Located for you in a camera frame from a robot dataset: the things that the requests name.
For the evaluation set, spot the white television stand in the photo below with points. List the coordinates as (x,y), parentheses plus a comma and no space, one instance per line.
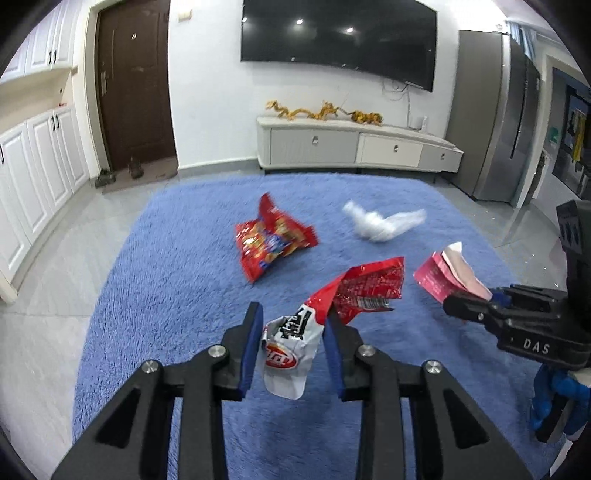
(314,145)

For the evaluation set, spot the blue curtain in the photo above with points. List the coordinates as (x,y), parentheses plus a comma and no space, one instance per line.
(524,41)

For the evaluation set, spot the white and red snack packet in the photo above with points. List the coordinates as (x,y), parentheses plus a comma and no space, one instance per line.
(288,360)

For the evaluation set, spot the white crumpled plastic bag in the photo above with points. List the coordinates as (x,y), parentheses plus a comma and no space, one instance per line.
(374,226)

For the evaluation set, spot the dark shoe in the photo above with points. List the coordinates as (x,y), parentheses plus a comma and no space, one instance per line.
(105,177)
(135,167)

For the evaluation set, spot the yellow hanging cloth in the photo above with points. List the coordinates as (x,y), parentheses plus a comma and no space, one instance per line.
(577,136)

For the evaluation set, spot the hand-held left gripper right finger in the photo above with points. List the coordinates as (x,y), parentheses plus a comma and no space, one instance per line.
(334,360)

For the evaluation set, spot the golden dragon figurine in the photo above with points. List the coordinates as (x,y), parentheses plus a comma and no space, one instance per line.
(323,110)

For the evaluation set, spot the golden tiger figurine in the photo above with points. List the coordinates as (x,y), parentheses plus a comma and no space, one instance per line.
(367,117)

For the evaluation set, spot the brown entrance door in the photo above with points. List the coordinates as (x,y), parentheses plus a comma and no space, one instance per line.
(134,92)

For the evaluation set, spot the white wall cabinets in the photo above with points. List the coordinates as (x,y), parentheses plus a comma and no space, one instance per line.
(51,50)

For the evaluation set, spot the white base cabinets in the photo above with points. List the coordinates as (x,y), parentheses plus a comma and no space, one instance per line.
(41,161)

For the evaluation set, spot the person's right hand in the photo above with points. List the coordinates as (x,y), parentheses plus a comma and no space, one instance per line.
(561,397)

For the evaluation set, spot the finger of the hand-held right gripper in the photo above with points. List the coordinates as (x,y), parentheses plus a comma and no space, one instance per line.
(471,309)
(535,297)

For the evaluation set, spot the grey refrigerator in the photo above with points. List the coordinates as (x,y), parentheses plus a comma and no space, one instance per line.
(503,129)

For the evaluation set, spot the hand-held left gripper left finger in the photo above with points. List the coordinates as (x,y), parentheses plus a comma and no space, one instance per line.
(249,350)

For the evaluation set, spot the blue fluffy rug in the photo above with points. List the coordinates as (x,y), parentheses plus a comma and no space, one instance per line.
(184,300)

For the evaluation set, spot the black wall television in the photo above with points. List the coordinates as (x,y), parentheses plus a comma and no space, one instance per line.
(337,41)

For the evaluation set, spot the pink paper carton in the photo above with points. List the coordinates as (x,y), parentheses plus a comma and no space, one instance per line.
(436,279)

